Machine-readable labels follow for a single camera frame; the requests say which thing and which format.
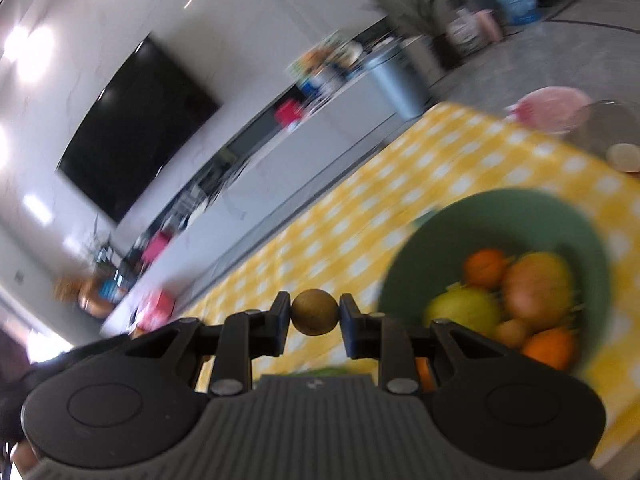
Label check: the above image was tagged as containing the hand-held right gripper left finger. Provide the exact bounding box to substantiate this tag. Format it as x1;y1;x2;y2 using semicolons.
125;290;292;397

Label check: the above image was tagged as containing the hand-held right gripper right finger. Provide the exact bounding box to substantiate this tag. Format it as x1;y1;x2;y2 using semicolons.
339;292;506;396

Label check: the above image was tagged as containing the brown longan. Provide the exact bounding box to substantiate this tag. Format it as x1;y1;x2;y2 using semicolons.
291;289;339;336
495;319;532;348

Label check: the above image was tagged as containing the yellow-green pear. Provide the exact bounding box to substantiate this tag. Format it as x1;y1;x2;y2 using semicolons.
424;286;503;333

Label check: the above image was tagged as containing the orange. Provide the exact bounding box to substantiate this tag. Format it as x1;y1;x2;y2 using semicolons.
462;248;508;291
415;357;437;393
520;327;578;371

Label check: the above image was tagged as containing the green colander bowl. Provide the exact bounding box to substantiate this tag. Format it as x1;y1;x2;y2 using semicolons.
377;188;612;376

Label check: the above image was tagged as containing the red-green mango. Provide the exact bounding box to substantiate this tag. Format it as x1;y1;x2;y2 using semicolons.
501;251;576;322

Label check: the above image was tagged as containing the stack of pink packets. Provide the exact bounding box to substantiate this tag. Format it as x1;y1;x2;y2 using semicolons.
132;290;176;333

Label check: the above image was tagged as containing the pink box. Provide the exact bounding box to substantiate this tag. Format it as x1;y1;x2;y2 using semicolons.
142;232;171;266

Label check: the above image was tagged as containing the white television console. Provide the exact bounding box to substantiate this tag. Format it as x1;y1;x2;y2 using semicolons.
100;67;406;338

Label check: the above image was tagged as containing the yellow checkered tablecloth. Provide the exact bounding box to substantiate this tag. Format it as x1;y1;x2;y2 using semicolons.
135;102;640;476

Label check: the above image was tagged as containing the red box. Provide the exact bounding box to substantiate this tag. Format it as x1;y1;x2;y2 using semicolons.
274;99;305;126

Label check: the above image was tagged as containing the black television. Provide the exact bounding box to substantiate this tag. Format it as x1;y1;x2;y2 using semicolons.
56;34;222;226

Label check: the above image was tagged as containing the blue-grey trash can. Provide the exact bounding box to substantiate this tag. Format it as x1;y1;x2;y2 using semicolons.
367;45;431;121

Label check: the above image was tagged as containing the printed gift box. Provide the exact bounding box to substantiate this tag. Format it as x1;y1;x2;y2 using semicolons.
287;32;363;98

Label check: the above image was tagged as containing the pink stool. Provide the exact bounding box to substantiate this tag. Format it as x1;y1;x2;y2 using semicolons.
505;86;593;133

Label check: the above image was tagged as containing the tall plant in black pot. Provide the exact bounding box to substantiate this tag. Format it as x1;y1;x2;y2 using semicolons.
395;0;466;73

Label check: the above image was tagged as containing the white plastic bag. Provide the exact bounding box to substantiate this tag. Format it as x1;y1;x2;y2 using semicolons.
445;7;483;53

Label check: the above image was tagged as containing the cream chair post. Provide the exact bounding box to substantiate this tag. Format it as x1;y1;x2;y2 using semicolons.
607;143;640;175

